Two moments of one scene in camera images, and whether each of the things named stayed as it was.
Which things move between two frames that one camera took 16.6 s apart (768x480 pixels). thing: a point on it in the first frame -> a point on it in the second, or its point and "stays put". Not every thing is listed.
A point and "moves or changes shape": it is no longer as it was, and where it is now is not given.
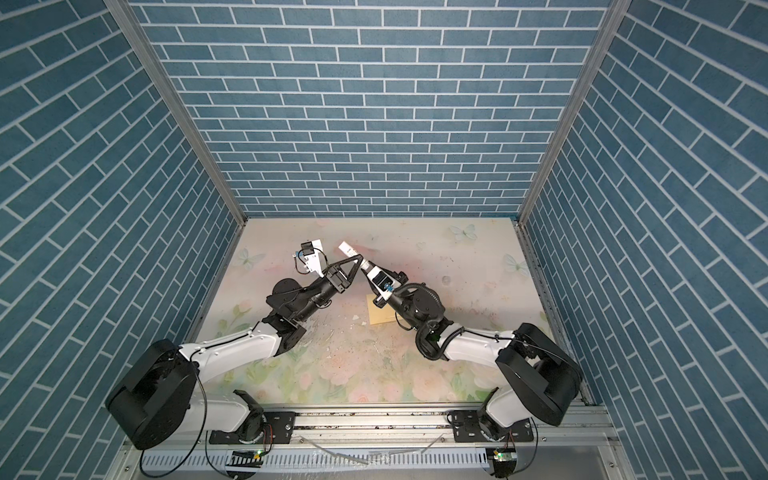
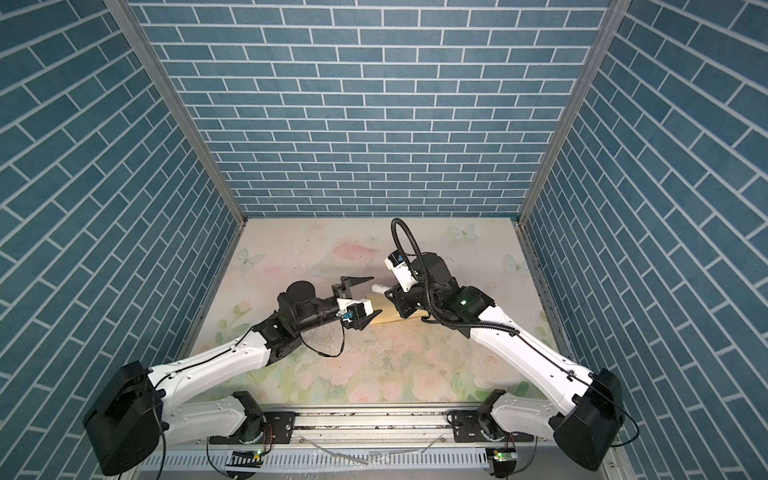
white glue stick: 347,249 moves or changes shape
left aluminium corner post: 128,17 stays put
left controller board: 246,458 stays put
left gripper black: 336,280 -> 346,283
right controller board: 505,456 stays put
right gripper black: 383,302 -> 399,300
